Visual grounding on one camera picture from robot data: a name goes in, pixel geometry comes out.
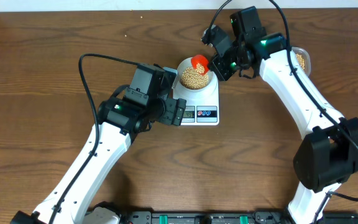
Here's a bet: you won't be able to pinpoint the red plastic measuring scoop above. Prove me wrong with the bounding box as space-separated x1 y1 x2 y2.
191 55 209 75

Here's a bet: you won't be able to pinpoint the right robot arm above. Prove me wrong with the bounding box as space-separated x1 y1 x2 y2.
201 7 358 223

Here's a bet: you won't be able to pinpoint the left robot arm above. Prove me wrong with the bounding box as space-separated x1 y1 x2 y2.
11 64 186 223

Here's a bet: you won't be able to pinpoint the white digital kitchen scale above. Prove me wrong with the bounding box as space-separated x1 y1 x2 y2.
173 72 219 126

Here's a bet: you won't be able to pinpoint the soybeans in bowl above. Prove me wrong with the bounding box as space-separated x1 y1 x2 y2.
180 67 209 90

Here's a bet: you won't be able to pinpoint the grey round bowl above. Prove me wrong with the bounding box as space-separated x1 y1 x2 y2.
177 55 213 90

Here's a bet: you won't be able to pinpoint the soybeans pile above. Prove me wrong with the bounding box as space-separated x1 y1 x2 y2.
296 54 305 71

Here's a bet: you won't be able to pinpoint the clear plastic container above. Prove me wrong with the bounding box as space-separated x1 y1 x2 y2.
292 47 311 77

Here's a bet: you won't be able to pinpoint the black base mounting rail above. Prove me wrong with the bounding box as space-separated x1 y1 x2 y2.
85 210 358 224

